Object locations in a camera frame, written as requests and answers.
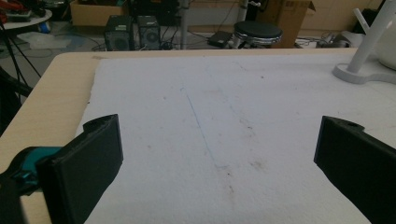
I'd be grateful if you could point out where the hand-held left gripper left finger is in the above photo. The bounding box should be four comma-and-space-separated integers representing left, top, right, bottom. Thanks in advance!
35, 113, 124, 224

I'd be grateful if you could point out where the round black stool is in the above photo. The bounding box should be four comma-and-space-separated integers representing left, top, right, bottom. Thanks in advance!
232, 21, 284, 49

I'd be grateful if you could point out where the white cloth mat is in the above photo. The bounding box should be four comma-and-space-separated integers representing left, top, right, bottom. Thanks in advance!
75, 53, 396, 224

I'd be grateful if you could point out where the white round object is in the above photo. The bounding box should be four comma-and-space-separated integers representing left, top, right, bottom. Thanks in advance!
375, 21, 396, 71

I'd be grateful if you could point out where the white mug tree stand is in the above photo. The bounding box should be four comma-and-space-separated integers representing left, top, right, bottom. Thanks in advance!
332, 0, 396, 85

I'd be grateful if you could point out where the clear plastic bag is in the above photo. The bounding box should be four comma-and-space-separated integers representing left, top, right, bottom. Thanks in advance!
16, 31, 73, 50

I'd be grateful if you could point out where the round white table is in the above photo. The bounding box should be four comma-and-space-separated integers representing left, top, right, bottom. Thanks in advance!
0, 8, 53, 31

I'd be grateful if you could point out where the large cardboard box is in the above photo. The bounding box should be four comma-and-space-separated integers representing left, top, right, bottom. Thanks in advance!
255, 0, 317, 49

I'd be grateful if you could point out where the grey metal pole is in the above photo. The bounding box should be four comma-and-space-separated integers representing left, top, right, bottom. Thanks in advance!
179, 0, 191, 50

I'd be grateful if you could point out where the small black device box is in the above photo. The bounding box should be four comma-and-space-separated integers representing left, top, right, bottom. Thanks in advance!
207, 30, 234, 49

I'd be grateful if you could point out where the black computer case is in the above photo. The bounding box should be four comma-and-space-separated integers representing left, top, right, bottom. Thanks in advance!
104, 15, 135, 52

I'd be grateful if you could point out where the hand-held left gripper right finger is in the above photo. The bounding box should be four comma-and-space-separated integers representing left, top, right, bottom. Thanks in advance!
313, 115, 396, 224

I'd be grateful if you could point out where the grey computer case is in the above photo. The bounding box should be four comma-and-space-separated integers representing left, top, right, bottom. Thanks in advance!
136, 15, 162, 51

